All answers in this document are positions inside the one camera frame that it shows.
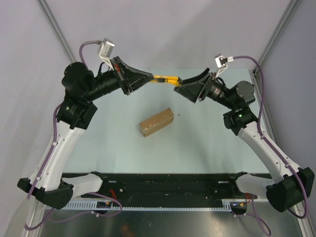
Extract yellow utility knife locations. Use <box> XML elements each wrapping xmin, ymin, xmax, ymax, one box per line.
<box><xmin>151</xmin><ymin>75</ymin><xmax>182</xmax><ymax>86</ymax></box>

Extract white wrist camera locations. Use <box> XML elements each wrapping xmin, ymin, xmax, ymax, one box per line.
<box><xmin>214</xmin><ymin>54</ymin><xmax>234</xmax><ymax>78</ymax></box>
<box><xmin>99</xmin><ymin>38</ymin><xmax>115</xmax><ymax>68</ymax></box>

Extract grey slotted cable duct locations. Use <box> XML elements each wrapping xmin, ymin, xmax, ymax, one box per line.
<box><xmin>66</xmin><ymin>200</ymin><xmax>247</xmax><ymax>211</ymax></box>

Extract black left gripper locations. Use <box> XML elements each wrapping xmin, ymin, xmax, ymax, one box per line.
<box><xmin>84</xmin><ymin>56</ymin><xmax>154</xmax><ymax>102</ymax></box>

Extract brown cardboard express box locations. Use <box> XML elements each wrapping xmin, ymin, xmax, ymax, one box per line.
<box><xmin>139</xmin><ymin>108</ymin><xmax>174</xmax><ymax>137</ymax></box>

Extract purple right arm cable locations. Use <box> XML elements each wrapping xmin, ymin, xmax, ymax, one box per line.
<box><xmin>232</xmin><ymin>55</ymin><xmax>309</xmax><ymax>235</ymax></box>

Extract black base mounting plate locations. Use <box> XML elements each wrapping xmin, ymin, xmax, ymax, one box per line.
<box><xmin>61</xmin><ymin>172</ymin><xmax>259</xmax><ymax>201</ymax></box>

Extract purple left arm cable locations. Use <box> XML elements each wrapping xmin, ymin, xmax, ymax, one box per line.
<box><xmin>23</xmin><ymin>40</ymin><xmax>124</xmax><ymax>232</ymax></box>

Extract aluminium frame post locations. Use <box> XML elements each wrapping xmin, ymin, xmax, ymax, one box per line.
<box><xmin>36</xmin><ymin>0</ymin><xmax>76</xmax><ymax>63</ymax></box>
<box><xmin>258</xmin><ymin>0</ymin><xmax>301</xmax><ymax>67</ymax></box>

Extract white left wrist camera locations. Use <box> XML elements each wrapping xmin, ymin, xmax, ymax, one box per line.
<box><xmin>99</xmin><ymin>38</ymin><xmax>115</xmax><ymax>68</ymax></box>

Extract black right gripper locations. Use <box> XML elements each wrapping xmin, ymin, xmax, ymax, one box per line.
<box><xmin>174</xmin><ymin>68</ymin><xmax>236</xmax><ymax>110</ymax></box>

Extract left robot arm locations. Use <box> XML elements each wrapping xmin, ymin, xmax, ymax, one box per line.
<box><xmin>17</xmin><ymin>56</ymin><xmax>154</xmax><ymax>209</ymax></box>

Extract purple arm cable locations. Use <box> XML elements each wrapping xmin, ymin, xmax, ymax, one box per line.
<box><xmin>23</xmin><ymin>40</ymin><xmax>124</xmax><ymax>232</ymax></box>
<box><xmin>232</xmin><ymin>55</ymin><xmax>309</xmax><ymax>235</ymax></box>

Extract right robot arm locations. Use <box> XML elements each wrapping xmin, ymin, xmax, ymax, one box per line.
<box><xmin>174</xmin><ymin>69</ymin><xmax>315</xmax><ymax>212</ymax></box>

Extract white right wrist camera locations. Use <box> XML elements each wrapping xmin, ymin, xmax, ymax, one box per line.
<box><xmin>214</xmin><ymin>54</ymin><xmax>234</xmax><ymax>78</ymax></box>

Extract aluminium frame post left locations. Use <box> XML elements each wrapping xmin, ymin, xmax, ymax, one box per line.
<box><xmin>36</xmin><ymin>0</ymin><xmax>76</xmax><ymax>63</ymax></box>

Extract aluminium frame post right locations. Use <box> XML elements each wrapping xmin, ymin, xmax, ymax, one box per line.
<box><xmin>258</xmin><ymin>0</ymin><xmax>301</xmax><ymax>67</ymax></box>

